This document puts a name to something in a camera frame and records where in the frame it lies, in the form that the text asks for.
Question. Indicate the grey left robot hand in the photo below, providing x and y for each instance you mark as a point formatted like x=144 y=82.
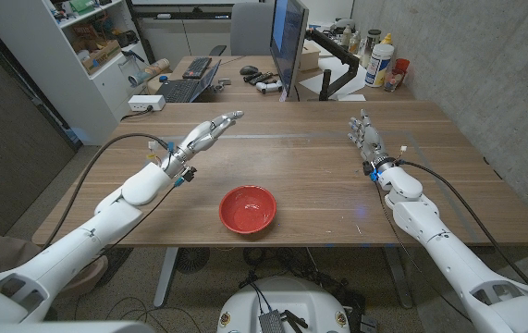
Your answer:
x=199 y=139

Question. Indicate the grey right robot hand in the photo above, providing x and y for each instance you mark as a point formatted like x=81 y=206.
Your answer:
x=372 y=143

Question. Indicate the red bowl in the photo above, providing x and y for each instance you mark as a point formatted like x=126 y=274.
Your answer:
x=247 y=210

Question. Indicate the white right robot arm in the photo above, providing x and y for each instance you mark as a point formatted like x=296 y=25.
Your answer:
x=453 y=259

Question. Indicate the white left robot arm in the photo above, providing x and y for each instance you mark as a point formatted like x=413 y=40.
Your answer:
x=60 y=259

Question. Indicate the black laptop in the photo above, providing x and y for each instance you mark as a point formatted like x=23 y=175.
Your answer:
x=178 y=90

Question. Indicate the wooden office desk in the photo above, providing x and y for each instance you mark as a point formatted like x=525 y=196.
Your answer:
x=231 y=90

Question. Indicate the white power strip box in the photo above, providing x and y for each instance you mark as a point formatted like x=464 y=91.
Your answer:
x=145 y=102

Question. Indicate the black keyboard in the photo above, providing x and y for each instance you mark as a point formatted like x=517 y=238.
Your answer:
x=197 y=67

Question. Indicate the white wipes canister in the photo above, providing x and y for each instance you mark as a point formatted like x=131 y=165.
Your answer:
x=378 y=65

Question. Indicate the rolled paper tube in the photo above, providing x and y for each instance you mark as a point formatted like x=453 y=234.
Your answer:
x=150 y=70

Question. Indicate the black computer mouse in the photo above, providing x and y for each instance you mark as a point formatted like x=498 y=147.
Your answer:
x=249 y=70

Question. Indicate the black remote control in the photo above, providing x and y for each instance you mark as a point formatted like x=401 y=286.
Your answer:
x=259 y=77

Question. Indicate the white paper sheets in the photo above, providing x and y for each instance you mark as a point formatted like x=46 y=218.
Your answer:
x=310 y=84

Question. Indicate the white game controller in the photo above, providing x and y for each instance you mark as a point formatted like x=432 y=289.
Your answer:
x=268 y=86

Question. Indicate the white low cabinet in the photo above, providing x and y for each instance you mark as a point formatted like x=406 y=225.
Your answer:
x=171 y=41

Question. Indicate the dark lidded jar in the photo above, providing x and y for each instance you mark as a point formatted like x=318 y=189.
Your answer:
x=371 y=41

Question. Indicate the yellow capped bottle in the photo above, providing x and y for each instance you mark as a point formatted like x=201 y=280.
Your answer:
x=387 y=39

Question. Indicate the beige wooden box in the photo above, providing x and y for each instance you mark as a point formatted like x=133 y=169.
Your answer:
x=310 y=55

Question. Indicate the black floor fan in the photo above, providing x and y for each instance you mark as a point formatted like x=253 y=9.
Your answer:
x=192 y=260

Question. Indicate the grey office chair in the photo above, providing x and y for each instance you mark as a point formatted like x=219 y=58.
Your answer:
x=249 y=28

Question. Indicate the cardboard box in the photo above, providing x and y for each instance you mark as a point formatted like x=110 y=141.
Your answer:
x=101 y=55

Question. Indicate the black computer monitor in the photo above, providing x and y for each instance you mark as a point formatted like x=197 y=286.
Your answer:
x=286 y=41

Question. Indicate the grey table leg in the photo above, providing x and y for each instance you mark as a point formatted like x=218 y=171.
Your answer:
x=397 y=277
x=166 y=277

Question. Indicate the white shelf unit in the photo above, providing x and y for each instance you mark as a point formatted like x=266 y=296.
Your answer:
x=60 y=83

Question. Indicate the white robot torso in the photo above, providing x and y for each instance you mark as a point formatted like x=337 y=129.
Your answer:
x=286 y=296

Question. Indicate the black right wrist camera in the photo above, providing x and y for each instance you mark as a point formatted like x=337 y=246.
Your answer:
x=370 y=170

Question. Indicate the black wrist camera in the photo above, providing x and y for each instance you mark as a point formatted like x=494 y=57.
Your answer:
x=370 y=170
x=189 y=174

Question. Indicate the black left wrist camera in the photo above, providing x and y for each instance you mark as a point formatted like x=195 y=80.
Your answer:
x=189 y=174

